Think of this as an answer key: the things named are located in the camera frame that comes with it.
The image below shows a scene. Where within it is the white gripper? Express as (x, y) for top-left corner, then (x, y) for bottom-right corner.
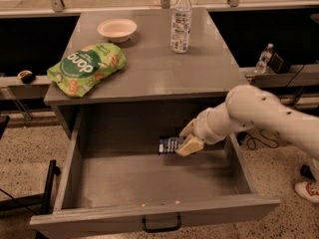
(175, 108), (229, 156)

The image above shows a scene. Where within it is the open grey top drawer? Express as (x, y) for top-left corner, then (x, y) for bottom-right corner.
(30, 105), (280, 239)

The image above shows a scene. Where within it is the black drawer handle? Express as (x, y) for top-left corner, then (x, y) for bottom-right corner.
(142, 215), (181, 233)

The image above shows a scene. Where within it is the green dang snack bag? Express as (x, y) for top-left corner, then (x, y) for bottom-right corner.
(47, 43), (127, 98)

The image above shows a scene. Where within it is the black chair base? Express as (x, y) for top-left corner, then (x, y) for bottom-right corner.
(0, 159), (61, 215)

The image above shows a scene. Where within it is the dark blue rxbar wrapper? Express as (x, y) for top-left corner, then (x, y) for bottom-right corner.
(159, 136), (183, 154)

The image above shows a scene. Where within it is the black yellow tape measure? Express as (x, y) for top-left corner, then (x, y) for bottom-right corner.
(18, 70), (36, 84)

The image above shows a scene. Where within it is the white paper bowl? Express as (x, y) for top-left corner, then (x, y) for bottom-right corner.
(98, 19), (138, 43)

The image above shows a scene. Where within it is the grey wooden cabinet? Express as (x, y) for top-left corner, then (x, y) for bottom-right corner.
(44, 8), (247, 133)

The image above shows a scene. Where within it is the white red sneaker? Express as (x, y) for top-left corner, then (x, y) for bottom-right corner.
(295, 181), (319, 203)

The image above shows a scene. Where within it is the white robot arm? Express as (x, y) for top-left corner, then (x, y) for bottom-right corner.
(176, 85), (319, 159)

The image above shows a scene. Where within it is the clear plastic water bottle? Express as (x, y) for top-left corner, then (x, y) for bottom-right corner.
(170, 0), (192, 54)

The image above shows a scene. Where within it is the black box on ledge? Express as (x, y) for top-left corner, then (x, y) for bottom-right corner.
(269, 53), (291, 74)

